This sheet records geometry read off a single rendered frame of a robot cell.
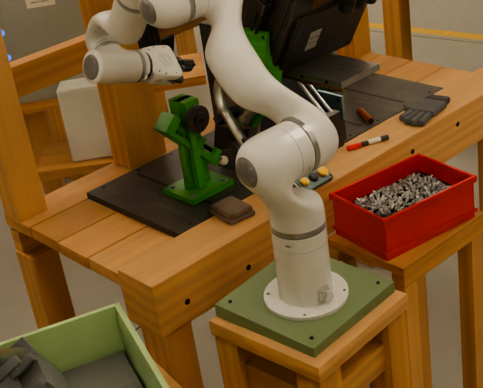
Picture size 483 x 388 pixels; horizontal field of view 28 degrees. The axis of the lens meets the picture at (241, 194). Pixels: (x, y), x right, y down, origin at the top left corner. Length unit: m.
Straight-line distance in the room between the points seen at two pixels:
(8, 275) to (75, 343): 2.23
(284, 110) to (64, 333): 0.66
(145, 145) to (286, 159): 1.07
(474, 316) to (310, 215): 0.87
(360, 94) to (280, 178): 1.28
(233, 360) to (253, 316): 0.14
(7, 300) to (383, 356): 2.25
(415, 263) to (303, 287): 0.42
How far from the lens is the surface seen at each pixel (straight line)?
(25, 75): 2.75
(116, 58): 2.41
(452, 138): 2.99
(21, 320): 4.00
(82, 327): 2.11
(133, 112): 2.87
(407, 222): 2.42
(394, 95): 3.12
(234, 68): 1.97
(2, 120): 2.64
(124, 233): 2.55
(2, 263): 4.45
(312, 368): 2.02
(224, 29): 2.00
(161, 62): 2.52
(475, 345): 2.80
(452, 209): 2.52
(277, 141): 1.91
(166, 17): 1.99
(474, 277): 2.68
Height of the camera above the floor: 2.08
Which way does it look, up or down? 27 degrees down
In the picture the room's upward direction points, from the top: 9 degrees counter-clockwise
